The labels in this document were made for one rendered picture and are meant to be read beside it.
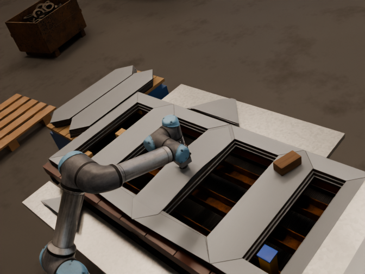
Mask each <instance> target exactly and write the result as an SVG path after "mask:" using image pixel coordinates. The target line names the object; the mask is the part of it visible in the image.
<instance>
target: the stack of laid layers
mask: <svg viewBox="0 0 365 274"><path fill-rule="evenodd" d="M152 109H153V108H151V107H149V106H146V105H144V104H141V103H138V102H137V103H136V104H134V105H133V106H132V107H130V108H129V109H128V110H127V111H125V112H124V113H123V114H121V115H120V116H119V117H118V118H116V119H115V120H113V121H112V122H111V123H109V124H108V125H107V126H106V127H104V128H103V129H102V130H100V131H99V132H98V133H97V134H95V135H94V136H93V137H91V138H90V139H88V141H86V142H85V143H83V144H82V145H81V146H79V147H78V148H77V149H76V150H75V151H80V152H82V153H85V152H86V151H88V150H89V149H90V148H91V147H93V146H94V145H95V144H97V143H98V142H99V141H101V140H102V139H103V138H104V137H106V136H107V135H108V134H110V133H111V132H112V131H113V130H115V129H116V128H117V127H118V126H120V125H121V124H122V123H123V122H125V121H126V120H127V119H129V118H130V117H131V116H133V115H134V114H135V113H136V112H138V111H139V110H140V111H143V112H145V113H148V112H150V111H151V110H152ZM178 120H179V123H180V126H181V127H184V128H186V129H189V130H191V131H193V132H196V133H198V134H201V135H202V134H203V133H204V132H206V131H208V130H214V129H218V128H224V127H229V131H230V135H231V139H232V142H231V143H229V144H228V145H227V147H226V148H225V149H223V150H222V151H221V152H220V153H218V154H217V155H216V156H215V157H214V158H213V159H212V160H210V161H209V162H208V163H207V164H206V165H205V166H203V167H202V168H201V169H200V170H199V171H198V172H197V173H196V174H195V175H194V176H193V177H192V178H191V179H190V180H189V181H188V183H187V184H186V185H185V186H184V187H183V188H182V189H181V190H180V191H179V193H178V194H177V195H176V196H175V197H174V198H173V199H172V200H171V201H170V202H169V204H168V205H167V206H166V207H165V208H164V209H163V210H162V211H161V212H160V213H161V214H162V215H164V216H166V217H168V218H170V219H172V220H174V221H176V222H178V223H179V224H181V225H183V226H185V227H187V228H189V229H191V230H193V231H195V232H196V233H198V234H200V235H202V236H204V235H203V234H201V233H200V232H198V231H196V230H195V229H193V228H191V227H190V226H188V225H186V224H184V223H183V222H181V221H179V220H178V219H176V218H174V217H173V216H171V215H172V214H173V212H174V211H175V210H176V209H177V208H178V207H179V206H180V205H181V204H182V203H183V202H184V201H185V200H186V199H187V198H188V197H189V196H190V195H191V194H192V193H193V192H194V191H195V190H196V189H197V188H198V187H199V186H200V185H201V184H202V183H203V182H204V180H206V179H207V177H208V176H209V175H210V174H212V173H213V171H214V170H215V169H216V168H218V167H219V166H220V164H221V163H222V162H223V161H225V159H226V158H227V157H228V156H229V155H230V154H231V153H232V152H233V151H234V150H235V149H236V148H237V149H239V150H241V151H244V152H247V153H249V154H252V155H255V156H257V157H259V158H262V159H264V160H267V161H270V162H273V161H274V160H275V159H276V158H277V156H278V155H276V154H273V153H271V152H268V151H265V150H262V149H260V148H257V147H255V146H252V145H249V144H247V143H244V142H241V141H239V140H236V139H235V137H234V133H233V130H232V125H231V124H228V125H225V126H220V127H215V128H209V129H207V128H204V127H202V126H199V125H197V124H194V123H191V122H188V121H185V120H183V119H180V118H178ZM145 151H146V148H145V146H144V144H143V143H142V144H140V145H139V146H138V147H137V148H136V149H134V150H133V151H132V152H131V153H130V154H129V155H127V156H126V157H125V158H124V159H123V160H121V161H120V162H119V164H120V163H122V162H124V161H127V160H129V159H132V158H135V157H138V156H140V155H141V154H143V153H144V152H145ZM314 179H315V180H318V181H320V182H323V183H325V184H328V185H330V186H333V187H336V188H338V189H339V190H340V189H341V187H342V186H343V185H344V183H345V182H346V181H345V180H342V179H339V178H337V177H334V176H331V175H329V174H326V173H324V172H321V171H318V170H315V169H312V170H311V172H310V173H309V174H308V175H307V177H306V178H305V179H304V180H303V182H302V183H301V184H300V185H299V187H298V188H297V189H296V191H295V192H294V193H293V195H292V196H291V197H290V198H289V199H288V201H287V202H286V203H285V204H284V206H283V207H282V208H281V209H280V211H279V212H278V213H277V214H276V216H275V217H274V219H272V221H271V222H270V224H269V225H268V226H267V227H266V229H265V230H264V231H263V232H262V233H261V235H260V236H259V237H258V239H257V240H256V241H255V242H254V243H253V245H252V246H251V248H250V249H249V250H248V251H247V253H246V254H245V255H244V256H243V259H245V260H246V261H248V262H251V261H252V259H253V258H254V257H255V256H256V254H257V253H258V251H259V250H260V249H261V247H262V246H263V245H264V244H265V242H266V241H267V240H268V238H269V237H270V236H271V235H272V233H273V232H274V231H275V230H276V228H277V227H278V225H279V224H280V223H281V221H282V220H283V219H284V218H285V216H286V215H287V214H288V213H289V211H290V210H291V209H292V208H293V206H294V205H295V204H296V202H297V201H298V199H300V197H301V196H302V194H303V193H304V192H305V191H306V189H307V188H308V187H309V186H310V184H311V183H312V182H313V180H314ZM121 189H123V190H124V191H126V192H127V193H129V194H130V195H132V196H133V197H135V196H136V194H134V193H133V192H131V191H129V190H128V189H126V188H124V187H122V186H121ZM151 231H152V230H151ZM153 232H154V231H153ZM154 233H156V232H154ZM156 234H157V235H159V236H161V235H160V234H158V233H156ZM161 237H162V238H164V239H165V240H167V241H168V242H170V243H171V244H173V245H174V246H176V247H177V248H179V249H180V250H182V251H184V252H185V253H187V254H188V255H189V256H191V257H192V258H194V259H195V260H197V261H199V262H200V263H202V264H203V265H205V266H206V267H208V268H209V269H211V270H212V271H214V272H215V273H217V274H226V273H224V272H223V271H221V270H219V269H218V268H216V267H215V266H213V265H212V264H210V263H208V262H206V261H204V260H202V259H201V258H199V257H197V256H196V255H194V254H192V253H191V252H189V251H187V250H185V249H184V248H182V247H180V246H179V245H177V244H175V243H173V242H171V241H170V240H168V239H166V238H165V237H163V236H161ZM204 237H205V240H206V246H207V238H206V236H204ZM207 252H208V247H207ZM208 255H209V253H208Z"/></svg>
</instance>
